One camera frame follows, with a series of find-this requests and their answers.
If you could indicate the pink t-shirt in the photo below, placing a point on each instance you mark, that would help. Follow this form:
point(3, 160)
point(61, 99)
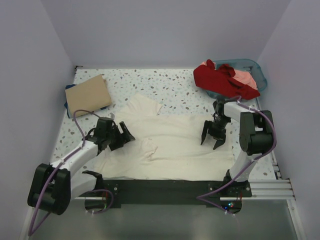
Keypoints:
point(245, 78)

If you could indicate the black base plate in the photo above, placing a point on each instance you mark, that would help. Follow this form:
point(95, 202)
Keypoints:
point(169, 192)

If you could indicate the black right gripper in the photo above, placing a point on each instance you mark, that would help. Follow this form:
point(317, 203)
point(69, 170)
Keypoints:
point(220, 136)

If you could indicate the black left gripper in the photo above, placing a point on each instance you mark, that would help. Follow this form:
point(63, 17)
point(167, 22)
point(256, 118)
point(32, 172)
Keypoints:
point(122, 139)

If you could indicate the teal plastic basket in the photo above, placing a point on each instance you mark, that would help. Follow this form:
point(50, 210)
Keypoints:
point(244, 65)

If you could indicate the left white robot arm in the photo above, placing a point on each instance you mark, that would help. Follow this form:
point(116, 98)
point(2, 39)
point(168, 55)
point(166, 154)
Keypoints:
point(55, 185)

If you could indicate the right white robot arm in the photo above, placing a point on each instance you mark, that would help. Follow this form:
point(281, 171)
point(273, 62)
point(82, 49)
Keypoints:
point(257, 136)

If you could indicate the folded tan t-shirt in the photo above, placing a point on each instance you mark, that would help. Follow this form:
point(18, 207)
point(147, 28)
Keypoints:
point(91, 95)

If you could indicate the red t-shirt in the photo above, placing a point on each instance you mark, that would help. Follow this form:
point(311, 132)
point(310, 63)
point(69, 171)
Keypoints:
point(220, 80)

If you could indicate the cream white t-shirt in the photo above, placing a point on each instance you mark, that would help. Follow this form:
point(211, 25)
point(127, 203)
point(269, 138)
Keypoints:
point(166, 147)

